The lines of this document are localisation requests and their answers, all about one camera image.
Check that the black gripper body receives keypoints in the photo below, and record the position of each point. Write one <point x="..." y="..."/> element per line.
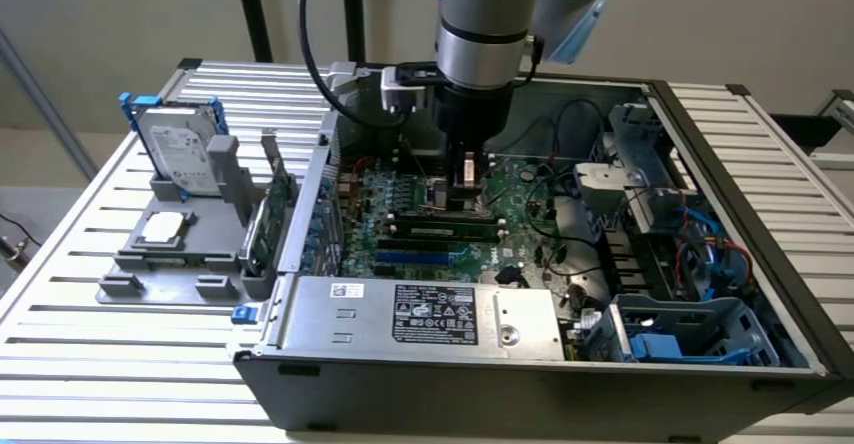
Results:
<point x="472" y="111"/>

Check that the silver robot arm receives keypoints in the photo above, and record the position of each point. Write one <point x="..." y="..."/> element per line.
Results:
<point x="476" y="24"/>

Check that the installed RAM stick white sticker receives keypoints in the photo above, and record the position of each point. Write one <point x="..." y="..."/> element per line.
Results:
<point x="433" y="234"/>

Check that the blue expansion slot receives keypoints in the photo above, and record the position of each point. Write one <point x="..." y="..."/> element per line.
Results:
<point x="413" y="257"/>

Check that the CPU socket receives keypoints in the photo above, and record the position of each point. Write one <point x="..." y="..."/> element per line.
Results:
<point x="440" y="196"/>

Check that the green motherboard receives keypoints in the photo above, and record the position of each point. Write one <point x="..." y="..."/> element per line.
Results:
<point x="507" y="209"/>

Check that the tall metal drive cage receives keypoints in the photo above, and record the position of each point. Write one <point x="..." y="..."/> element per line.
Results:
<point x="636" y="164"/>

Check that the black stand pole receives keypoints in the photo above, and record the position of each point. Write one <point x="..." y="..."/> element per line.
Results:
<point x="355" y="11"/>
<point x="253" y="11"/>

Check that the green graphics card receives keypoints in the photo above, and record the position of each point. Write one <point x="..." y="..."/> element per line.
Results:
<point x="269" y="214"/>

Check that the silver power supply unit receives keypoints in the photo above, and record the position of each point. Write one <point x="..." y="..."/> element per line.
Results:
<point x="373" y="321"/>

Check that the hard disk in blue caddy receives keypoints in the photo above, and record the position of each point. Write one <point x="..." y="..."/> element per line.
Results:
<point x="176" y="151"/>

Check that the blue case latch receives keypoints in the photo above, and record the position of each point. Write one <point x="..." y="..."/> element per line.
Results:
<point x="243" y="313"/>

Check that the metal disk bay blue tray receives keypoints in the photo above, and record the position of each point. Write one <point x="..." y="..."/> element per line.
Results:
<point x="687" y="329"/>

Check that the black open PC case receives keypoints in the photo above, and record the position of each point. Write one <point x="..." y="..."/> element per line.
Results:
<point x="467" y="394"/>

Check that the silver CPU chip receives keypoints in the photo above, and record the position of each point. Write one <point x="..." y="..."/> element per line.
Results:
<point x="163" y="225"/>

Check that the grey parts rack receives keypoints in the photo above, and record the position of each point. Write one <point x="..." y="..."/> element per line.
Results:
<point x="167" y="284"/>

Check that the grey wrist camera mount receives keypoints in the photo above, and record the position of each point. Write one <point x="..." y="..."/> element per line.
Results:
<point x="401" y="95"/>

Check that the grey bracket behind case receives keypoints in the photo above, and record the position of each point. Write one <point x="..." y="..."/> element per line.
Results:
<point x="349" y="84"/>

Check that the grey aluminium frame post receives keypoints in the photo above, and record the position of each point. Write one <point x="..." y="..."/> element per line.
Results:
<point x="47" y="104"/>

